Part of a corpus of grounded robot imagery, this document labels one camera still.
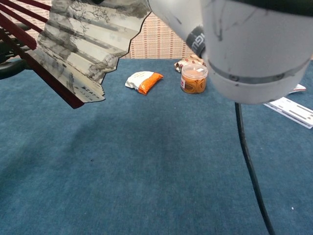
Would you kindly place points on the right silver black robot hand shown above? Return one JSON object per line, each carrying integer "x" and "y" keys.
{"x": 97, "y": 1}

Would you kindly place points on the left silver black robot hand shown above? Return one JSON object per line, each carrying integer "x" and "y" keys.
{"x": 9, "y": 69}

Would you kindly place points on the red-framed paper folding fan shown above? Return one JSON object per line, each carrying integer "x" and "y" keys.
{"x": 80, "y": 49}

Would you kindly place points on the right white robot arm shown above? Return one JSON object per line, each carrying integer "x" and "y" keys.
{"x": 256, "y": 49}

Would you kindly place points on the white plastic folding stand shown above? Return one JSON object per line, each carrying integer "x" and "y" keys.
{"x": 291, "y": 109}

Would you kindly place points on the orange and white snack packet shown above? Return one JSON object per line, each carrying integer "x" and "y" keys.
{"x": 144, "y": 79}

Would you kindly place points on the gold brown patterned packet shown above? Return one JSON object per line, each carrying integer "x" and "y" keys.
{"x": 188, "y": 60}

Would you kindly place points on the clear jar of rubber bands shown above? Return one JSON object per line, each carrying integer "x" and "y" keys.
{"x": 194, "y": 82}

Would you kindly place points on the blue felt table cloth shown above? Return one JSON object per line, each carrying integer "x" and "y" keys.
{"x": 146, "y": 159}

